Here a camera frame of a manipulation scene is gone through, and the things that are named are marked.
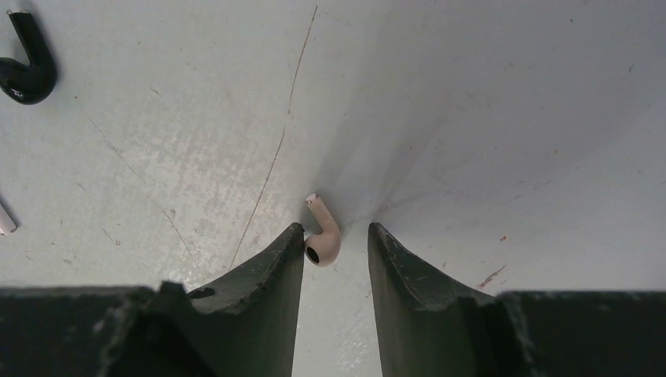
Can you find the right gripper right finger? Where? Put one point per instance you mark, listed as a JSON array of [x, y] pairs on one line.
[[429, 324]]

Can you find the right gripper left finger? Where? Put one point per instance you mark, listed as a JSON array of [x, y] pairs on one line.
[[241, 324]]

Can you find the white earbud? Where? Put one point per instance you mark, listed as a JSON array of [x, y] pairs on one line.
[[8, 222]]

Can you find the black earbud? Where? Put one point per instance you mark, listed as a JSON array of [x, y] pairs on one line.
[[33, 82]]

